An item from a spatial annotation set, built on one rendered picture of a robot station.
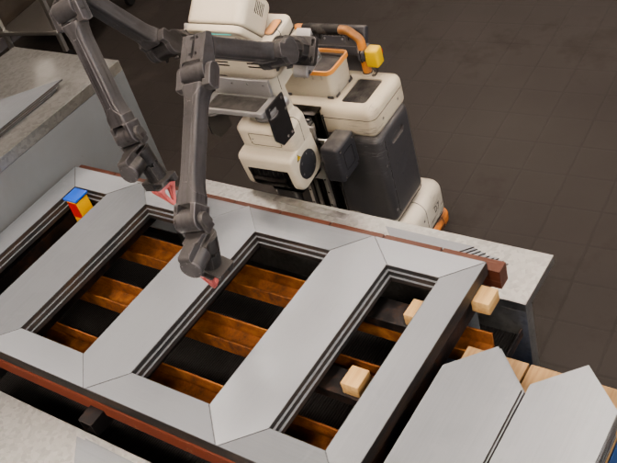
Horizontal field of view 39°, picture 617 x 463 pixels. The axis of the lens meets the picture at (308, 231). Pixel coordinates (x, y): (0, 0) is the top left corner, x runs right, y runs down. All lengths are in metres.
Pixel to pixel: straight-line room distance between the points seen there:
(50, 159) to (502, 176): 1.91
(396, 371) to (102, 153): 1.64
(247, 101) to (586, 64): 2.22
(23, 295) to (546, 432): 1.56
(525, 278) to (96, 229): 1.32
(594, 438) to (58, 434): 1.34
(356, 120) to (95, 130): 0.95
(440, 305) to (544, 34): 2.88
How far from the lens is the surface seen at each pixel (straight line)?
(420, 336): 2.13
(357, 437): 1.98
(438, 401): 2.01
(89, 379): 2.37
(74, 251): 2.80
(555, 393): 2.00
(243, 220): 2.62
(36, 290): 2.73
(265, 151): 2.97
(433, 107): 4.44
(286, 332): 2.23
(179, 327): 2.40
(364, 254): 2.37
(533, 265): 2.51
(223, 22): 2.66
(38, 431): 2.49
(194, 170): 2.16
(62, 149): 3.19
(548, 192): 3.81
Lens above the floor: 2.43
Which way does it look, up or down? 39 degrees down
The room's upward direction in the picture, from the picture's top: 18 degrees counter-clockwise
